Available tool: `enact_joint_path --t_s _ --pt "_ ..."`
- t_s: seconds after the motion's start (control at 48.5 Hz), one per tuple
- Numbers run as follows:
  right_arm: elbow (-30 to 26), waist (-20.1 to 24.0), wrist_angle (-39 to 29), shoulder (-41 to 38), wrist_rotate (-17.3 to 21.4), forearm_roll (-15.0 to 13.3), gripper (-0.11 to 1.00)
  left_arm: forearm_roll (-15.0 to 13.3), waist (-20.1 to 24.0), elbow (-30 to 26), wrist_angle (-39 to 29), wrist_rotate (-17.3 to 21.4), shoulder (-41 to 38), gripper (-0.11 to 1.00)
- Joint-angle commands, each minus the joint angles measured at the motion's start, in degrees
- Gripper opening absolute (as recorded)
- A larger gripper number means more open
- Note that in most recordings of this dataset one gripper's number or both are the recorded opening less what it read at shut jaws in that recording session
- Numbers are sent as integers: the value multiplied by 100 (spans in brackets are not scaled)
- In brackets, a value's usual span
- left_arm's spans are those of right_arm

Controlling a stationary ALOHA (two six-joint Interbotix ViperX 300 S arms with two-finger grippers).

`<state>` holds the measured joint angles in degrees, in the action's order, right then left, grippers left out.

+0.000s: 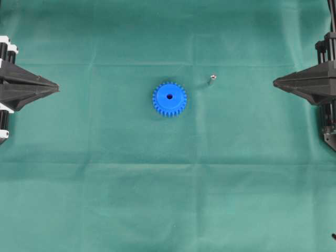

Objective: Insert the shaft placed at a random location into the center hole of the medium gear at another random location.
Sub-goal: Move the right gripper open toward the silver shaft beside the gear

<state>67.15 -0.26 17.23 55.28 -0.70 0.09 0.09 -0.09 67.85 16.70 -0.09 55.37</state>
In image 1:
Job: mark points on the green table cloth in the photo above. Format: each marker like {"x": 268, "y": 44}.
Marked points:
{"x": 94, "y": 167}

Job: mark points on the right gripper rail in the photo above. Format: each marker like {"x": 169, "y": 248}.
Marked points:
{"x": 317, "y": 78}

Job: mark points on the blue plastic gear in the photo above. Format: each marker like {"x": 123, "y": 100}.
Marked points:
{"x": 169, "y": 99}

